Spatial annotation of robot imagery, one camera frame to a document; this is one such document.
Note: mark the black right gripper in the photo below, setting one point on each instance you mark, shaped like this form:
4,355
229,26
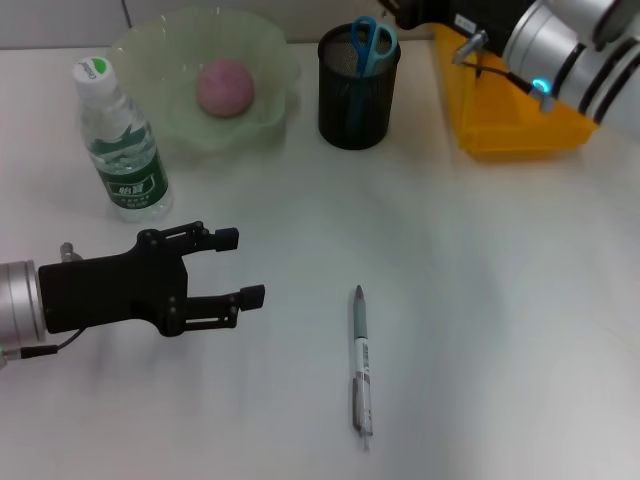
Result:
435,10

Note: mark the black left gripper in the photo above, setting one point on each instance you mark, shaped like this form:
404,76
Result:
105,295

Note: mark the blue scissors with cover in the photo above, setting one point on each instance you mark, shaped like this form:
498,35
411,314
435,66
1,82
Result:
364,55

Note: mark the clear green-label water bottle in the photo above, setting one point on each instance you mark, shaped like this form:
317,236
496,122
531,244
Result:
130,165

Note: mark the grey white ballpoint pen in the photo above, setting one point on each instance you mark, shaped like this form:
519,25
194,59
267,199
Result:
361,360

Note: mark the pink peach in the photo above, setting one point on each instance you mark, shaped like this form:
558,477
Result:
225,87

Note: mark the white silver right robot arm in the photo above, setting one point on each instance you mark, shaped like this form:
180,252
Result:
575,50

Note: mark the black mesh pen holder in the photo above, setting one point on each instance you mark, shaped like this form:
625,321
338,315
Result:
360,110

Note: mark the green translucent fruit bowl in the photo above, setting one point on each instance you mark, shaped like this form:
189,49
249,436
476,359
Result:
165,60

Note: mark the yellow plastic bin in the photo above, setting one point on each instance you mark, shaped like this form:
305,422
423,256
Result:
500,115

